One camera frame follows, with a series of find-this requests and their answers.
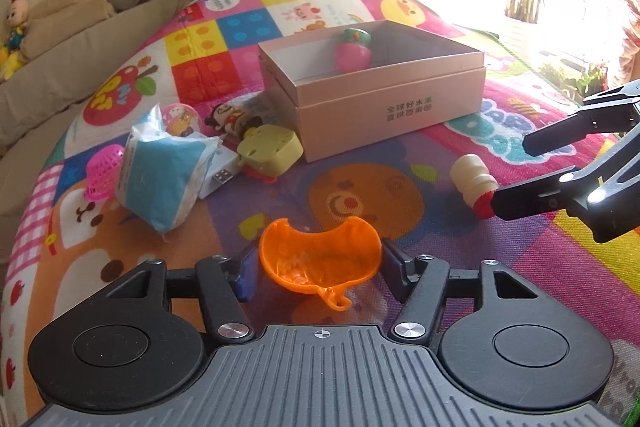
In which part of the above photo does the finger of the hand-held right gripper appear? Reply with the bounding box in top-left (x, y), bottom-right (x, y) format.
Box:
top-left (490, 132), bottom-right (640, 244)
top-left (522, 79), bottom-right (640, 157)

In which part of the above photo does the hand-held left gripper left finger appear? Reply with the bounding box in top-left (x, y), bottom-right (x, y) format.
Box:
top-left (106, 240), bottom-right (260, 344)

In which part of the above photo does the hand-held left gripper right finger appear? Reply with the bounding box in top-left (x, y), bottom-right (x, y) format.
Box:
top-left (380, 238), bottom-right (539, 342)

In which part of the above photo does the cream toy bottle red cap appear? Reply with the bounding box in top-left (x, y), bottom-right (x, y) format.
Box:
top-left (450, 153), bottom-right (499, 221)

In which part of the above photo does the orange plastic toy bowl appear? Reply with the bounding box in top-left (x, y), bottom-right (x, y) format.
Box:
top-left (258, 216), bottom-right (383, 312)

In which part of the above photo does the white usb charger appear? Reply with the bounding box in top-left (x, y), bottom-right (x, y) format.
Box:
top-left (187, 132), bottom-right (240, 200)

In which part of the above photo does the blue and white packet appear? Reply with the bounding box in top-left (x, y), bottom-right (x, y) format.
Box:
top-left (114, 103), bottom-right (224, 236)

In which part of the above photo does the beige cardboard box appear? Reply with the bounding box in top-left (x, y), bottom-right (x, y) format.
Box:
top-left (257, 19), bottom-right (487, 163)

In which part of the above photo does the yellow plastic toy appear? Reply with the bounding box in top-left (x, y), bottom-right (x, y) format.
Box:
top-left (236, 123), bottom-right (305, 182)

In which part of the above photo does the small doll figurine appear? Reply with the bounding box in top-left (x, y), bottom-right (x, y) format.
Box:
top-left (204, 101), bottom-right (264, 143)

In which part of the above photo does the pink capsule ball toy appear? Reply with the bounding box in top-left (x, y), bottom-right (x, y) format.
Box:
top-left (162, 103), bottom-right (204, 139)

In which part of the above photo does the pink toy basket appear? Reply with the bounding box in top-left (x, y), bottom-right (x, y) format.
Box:
top-left (83, 144), bottom-right (126, 203)

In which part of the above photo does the pink and green toy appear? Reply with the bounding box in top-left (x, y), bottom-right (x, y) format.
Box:
top-left (334, 28), bottom-right (374, 73)

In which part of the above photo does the colourful cartoon play mat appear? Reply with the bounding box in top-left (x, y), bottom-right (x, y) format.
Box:
top-left (0, 0), bottom-right (640, 427)

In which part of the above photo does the beige sofa seat cushion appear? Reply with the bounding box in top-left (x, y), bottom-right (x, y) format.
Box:
top-left (0, 99), bottom-right (87, 265)

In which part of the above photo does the beige sofa back cushion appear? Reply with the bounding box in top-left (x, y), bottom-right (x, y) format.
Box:
top-left (0, 0), bottom-right (194, 148)

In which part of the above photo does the yellow plush toy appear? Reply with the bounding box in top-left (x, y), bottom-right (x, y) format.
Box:
top-left (0, 47), bottom-right (29, 81)

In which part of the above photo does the cream pillow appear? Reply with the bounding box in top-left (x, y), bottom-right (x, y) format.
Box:
top-left (19, 0), bottom-right (117, 58)

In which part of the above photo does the cartoon boy doll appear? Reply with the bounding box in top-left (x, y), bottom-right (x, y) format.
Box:
top-left (2, 0), bottom-right (31, 54)

